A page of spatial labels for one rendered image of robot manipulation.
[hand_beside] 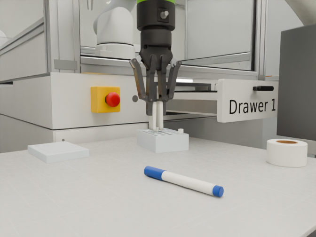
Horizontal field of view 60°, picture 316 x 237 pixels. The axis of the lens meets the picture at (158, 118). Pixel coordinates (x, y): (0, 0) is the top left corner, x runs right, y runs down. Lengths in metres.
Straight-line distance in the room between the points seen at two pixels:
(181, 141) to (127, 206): 0.32
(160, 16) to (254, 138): 0.89
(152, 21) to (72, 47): 0.24
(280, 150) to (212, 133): 0.60
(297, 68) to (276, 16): 1.91
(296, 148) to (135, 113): 0.49
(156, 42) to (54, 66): 0.27
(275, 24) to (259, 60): 1.40
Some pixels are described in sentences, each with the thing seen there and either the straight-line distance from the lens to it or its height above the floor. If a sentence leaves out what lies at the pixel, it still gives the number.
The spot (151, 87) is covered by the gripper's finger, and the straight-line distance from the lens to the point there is 0.65.
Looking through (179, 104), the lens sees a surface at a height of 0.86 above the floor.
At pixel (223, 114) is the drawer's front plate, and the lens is 0.70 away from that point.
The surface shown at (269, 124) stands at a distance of 2.74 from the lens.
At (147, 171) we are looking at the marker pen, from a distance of 0.44.
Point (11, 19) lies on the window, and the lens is 1.23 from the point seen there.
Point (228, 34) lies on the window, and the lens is 1.24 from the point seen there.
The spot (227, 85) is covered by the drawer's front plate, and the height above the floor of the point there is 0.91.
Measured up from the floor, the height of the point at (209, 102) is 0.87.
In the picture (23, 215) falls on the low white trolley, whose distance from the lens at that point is 0.35.
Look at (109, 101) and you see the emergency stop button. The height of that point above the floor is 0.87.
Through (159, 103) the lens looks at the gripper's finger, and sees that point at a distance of 0.67.
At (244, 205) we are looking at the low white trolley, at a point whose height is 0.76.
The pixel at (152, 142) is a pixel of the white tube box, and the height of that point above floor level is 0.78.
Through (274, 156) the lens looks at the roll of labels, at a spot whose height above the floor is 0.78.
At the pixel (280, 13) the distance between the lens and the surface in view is 2.77.
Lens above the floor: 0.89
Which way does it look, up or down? 5 degrees down
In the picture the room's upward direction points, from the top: straight up
